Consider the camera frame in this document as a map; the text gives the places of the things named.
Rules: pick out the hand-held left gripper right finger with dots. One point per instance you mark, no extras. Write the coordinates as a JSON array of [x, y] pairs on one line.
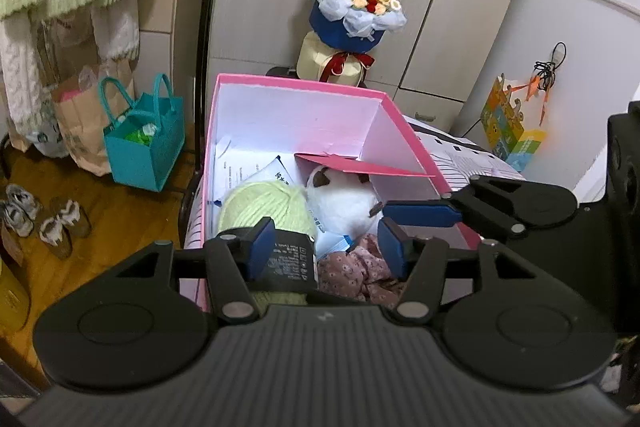
[[392, 247]]

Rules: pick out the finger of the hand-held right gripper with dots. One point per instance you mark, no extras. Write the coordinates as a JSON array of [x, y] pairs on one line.
[[425, 213]]

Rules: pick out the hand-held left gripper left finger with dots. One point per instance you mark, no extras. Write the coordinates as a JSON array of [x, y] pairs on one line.
[[260, 247]]

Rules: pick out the light green yarn ball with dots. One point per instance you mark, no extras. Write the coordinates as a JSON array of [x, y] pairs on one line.
[[260, 207]]

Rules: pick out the pink floral cloth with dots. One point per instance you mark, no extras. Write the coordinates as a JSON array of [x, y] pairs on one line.
[[350, 267]]

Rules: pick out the small tissue packet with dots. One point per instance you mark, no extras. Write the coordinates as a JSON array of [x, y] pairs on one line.
[[332, 243]]

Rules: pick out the white plush toy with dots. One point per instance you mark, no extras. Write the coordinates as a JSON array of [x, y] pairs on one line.
[[340, 207]]

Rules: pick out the white papers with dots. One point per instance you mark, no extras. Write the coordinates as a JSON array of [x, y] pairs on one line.
[[272, 174]]

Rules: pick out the red envelope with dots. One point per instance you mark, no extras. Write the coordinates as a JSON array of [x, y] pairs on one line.
[[360, 167]]

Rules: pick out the pink cardboard box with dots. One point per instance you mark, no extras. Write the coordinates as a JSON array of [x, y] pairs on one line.
[[300, 117]]

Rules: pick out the striped bed sheet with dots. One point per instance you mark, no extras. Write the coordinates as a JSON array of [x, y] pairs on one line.
[[465, 157]]

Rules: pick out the colourful gift bag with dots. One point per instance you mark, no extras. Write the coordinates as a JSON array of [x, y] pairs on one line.
[[505, 122]]

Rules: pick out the teal tote bag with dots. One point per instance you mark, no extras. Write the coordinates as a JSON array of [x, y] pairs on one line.
[[145, 157]]

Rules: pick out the green packet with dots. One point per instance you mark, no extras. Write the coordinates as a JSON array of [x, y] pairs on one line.
[[140, 134]]

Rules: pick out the brown shoe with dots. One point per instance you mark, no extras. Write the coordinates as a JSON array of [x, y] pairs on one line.
[[55, 239], [72, 217]]

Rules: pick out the cream container red ribbon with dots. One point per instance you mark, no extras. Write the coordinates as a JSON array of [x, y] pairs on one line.
[[310, 57]]

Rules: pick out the beige wardrobe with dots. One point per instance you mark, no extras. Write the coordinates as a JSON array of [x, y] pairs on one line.
[[440, 7]]

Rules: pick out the brown paper bag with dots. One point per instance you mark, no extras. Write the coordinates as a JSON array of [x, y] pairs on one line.
[[80, 132]]

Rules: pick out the white sneaker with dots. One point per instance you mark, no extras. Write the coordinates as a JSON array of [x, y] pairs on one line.
[[25, 199], [15, 219]]

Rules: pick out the yellow box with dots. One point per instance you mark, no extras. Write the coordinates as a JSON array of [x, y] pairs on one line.
[[12, 302]]

